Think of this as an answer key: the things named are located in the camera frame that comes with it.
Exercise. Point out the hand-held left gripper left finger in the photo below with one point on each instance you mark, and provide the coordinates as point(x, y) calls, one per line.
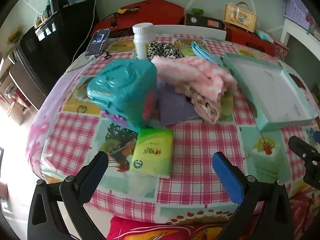
point(96, 172)

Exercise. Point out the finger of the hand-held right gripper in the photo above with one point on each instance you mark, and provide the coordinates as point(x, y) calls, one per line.
point(317, 136)
point(300, 146)

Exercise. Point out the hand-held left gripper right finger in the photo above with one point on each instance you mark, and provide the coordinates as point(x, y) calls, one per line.
point(227, 177)

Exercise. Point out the teal shallow box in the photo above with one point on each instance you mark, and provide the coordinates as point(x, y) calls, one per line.
point(262, 87)

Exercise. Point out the printed checkered tablecloth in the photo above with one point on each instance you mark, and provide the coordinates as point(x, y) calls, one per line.
point(200, 142)

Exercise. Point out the green tissue packet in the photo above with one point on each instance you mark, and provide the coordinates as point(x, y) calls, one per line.
point(152, 152)

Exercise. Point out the beige cloth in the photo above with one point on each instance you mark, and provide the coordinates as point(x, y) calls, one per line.
point(205, 107)

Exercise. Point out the teal plastic toy case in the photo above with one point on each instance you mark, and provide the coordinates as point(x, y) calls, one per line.
point(120, 90)

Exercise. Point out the purple towel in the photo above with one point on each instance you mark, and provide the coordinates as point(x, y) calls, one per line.
point(175, 107)

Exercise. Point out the red patterned box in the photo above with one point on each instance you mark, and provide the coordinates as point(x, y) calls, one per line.
point(281, 50)

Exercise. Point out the pink fluffy cloth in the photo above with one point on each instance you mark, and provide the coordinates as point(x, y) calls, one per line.
point(195, 75)

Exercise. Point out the white side table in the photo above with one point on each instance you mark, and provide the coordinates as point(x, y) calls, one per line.
point(290, 26)

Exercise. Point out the light blue tissue packet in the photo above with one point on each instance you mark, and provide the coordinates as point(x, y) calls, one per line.
point(263, 35)

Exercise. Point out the red carton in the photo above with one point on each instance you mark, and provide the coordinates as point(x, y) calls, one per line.
point(250, 38)

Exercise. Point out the black cabinet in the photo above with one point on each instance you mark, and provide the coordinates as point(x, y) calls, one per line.
point(50, 55)

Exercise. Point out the light blue pouch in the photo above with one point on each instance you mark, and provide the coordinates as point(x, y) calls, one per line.
point(200, 51)

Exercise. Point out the smartphone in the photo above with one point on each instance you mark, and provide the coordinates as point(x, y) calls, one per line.
point(97, 42)

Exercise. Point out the black white patterned cloth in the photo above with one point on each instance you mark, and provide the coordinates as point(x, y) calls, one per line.
point(162, 50)

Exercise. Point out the white plastic bottle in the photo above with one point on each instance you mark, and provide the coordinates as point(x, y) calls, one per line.
point(143, 40)

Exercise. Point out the white board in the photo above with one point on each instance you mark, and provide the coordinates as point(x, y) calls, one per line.
point(190, 30)

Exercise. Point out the black clip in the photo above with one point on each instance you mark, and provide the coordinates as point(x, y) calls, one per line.
point(114, 21)

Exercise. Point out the black box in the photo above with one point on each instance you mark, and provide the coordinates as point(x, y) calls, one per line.
point(202, 20)

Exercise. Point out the yellow artificial flowers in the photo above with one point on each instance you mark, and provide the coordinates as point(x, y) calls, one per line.
point(15, 33)

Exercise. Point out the yellow paper tag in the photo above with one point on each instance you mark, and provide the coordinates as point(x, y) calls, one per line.
point(122, 11)

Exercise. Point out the green round knob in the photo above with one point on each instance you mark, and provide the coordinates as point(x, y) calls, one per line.
point(197, 10)

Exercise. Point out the large red gift box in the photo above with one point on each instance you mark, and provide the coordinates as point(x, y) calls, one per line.
point(155, 12)

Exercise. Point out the purple wall calendar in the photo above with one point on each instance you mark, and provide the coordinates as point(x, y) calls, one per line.
point(295, 10)

